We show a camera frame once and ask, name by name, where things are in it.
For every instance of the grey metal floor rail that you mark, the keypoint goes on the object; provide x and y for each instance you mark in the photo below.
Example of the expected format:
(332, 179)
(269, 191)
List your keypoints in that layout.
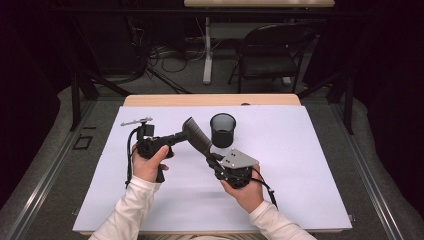
(43, 193)
(370, 186)

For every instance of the dark curtain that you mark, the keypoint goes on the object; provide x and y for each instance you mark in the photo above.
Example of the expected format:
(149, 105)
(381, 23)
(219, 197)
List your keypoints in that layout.
(26, 83)
(393, 83)

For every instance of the black mesh pen holder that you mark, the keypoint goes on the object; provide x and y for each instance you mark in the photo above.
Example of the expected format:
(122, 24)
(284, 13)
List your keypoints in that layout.
(222, 136)

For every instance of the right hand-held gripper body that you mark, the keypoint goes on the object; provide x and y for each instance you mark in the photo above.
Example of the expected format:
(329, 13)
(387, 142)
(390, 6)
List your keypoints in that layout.
(238, 160)

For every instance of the dark brown comb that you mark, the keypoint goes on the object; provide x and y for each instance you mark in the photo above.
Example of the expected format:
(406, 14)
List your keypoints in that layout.
(198, 136)

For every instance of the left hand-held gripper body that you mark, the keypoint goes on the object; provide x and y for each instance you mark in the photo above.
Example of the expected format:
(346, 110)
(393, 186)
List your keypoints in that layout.
(148, 146)

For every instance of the wooden table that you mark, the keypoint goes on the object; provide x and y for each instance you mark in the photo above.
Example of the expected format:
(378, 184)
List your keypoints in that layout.
(200, 100)

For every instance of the person's left hand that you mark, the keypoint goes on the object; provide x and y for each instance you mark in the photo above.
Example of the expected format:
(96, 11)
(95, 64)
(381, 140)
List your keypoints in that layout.
(146, 168)

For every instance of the white table mat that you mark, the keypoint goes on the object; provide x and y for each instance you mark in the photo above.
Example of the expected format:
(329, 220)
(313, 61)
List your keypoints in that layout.
(283, 166)

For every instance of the black folding chair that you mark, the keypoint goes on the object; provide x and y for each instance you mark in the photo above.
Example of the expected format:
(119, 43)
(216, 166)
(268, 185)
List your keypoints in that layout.
(266, 63)

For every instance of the person's right hand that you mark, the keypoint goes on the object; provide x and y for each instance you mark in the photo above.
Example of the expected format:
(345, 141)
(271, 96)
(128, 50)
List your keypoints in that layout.
(248, 198)

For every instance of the black metal stand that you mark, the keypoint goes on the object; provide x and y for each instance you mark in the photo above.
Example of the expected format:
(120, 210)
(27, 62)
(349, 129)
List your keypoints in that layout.
(348, 100)
(76, 100)

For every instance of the desk with white legs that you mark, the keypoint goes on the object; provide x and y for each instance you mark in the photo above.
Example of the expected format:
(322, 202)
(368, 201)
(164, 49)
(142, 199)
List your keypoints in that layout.
(207, 60)

